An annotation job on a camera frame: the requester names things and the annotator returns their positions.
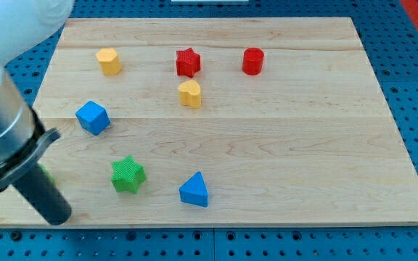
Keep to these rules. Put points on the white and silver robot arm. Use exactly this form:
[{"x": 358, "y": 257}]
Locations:
[{"x": 23, "y": 137}]

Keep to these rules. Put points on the blue triangle block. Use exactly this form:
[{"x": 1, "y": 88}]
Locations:
[{"x": 194, "y": 191}]

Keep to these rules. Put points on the red star block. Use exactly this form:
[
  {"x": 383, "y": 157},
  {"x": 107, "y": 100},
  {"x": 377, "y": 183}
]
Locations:
[{"x": 188, "y": 62}]

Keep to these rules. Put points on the grey metal tool clamp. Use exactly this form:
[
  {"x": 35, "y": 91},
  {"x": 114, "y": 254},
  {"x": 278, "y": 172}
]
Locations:
[{"x": 20, "y": 163}]

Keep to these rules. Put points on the red cylinder block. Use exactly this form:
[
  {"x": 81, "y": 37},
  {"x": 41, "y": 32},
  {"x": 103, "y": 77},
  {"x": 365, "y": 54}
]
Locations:
[{"x": 252, "y": 62}]

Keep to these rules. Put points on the yellow heart block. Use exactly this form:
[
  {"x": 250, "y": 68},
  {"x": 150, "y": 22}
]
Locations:
[{"x": 190, "y": 94}]

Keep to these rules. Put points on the blue cube block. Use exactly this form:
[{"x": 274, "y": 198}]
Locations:
[{"x": 93, "y": 117}]

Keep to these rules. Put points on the green circle block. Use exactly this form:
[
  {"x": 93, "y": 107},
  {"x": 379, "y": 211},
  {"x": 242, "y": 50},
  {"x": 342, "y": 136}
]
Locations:
[{"x": 48, "y": 178}]

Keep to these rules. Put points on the green star block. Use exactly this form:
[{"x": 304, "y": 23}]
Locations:
[{"x": 127, "y": 175}]

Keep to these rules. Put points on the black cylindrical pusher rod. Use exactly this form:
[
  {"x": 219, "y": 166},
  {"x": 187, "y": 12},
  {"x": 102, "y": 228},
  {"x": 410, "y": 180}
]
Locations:
[{"x": 45, "y": 198}]

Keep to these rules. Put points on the wooden board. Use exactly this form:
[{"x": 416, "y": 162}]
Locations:
[{"x": 308, "y": 142}]

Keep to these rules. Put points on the yellow hexagon block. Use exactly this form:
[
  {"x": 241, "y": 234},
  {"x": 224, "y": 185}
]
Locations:
[{"x": 109, "y": 61}]

